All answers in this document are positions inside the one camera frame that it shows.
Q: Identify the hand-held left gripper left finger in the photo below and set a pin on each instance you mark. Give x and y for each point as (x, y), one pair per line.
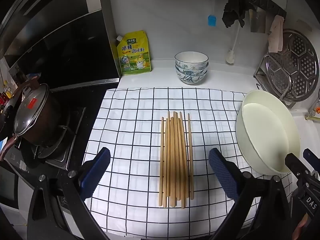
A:
(96, 172)

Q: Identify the black hanging rag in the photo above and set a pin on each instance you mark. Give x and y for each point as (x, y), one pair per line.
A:
(233, 15)

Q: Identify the glass pot lid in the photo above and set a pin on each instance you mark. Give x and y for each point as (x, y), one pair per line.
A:
(30, 110)

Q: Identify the yellow seasoning pouch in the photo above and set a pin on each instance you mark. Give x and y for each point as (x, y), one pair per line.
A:
(135, 55)

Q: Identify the person's right hand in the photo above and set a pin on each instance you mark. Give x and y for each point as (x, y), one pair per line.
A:
(301, 230)

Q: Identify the gas valve with orange knob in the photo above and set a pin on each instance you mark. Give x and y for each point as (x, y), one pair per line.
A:
(317, 110)

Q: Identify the perforated steel steamer plate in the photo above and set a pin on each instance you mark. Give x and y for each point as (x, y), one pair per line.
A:
(297, 62)

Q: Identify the dark cooking pot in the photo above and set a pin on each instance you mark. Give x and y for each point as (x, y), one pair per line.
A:
(51, 120)

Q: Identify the cream round basin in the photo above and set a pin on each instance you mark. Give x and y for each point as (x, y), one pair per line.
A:
(265, 130)

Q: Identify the black gas stove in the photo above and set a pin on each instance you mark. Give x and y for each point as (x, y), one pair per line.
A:
(72, 130)

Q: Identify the pink hanging cloth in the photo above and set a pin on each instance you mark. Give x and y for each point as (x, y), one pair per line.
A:
(275, 37)

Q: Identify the steel cleaver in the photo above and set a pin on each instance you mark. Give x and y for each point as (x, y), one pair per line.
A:
(257, 22)

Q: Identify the white black-grid checkered cloth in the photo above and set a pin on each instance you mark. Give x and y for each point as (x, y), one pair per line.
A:
(130, 130)

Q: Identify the pile of wooden chopsticks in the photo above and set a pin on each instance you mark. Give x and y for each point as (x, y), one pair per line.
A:
(175, 155)

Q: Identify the steel dish rack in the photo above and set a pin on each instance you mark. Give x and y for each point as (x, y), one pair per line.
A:
(262, 65)

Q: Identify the white bottle brush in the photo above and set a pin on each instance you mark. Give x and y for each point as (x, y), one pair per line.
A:
(230, 57)

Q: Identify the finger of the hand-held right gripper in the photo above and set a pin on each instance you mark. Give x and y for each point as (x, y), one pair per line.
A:
(292, 162)
(310, 156)

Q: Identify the cluster of condiment bottles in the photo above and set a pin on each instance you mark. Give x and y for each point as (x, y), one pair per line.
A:
(5, 92)

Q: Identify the black range hood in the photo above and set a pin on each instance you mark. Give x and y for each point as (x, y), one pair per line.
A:
(62, 42)

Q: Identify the blue floral ceramic bowl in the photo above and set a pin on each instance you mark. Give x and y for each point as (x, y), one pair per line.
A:
(191, 70)
(191, 57)
(191, 79)

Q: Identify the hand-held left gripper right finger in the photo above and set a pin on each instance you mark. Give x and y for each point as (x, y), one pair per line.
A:
(222, 172)

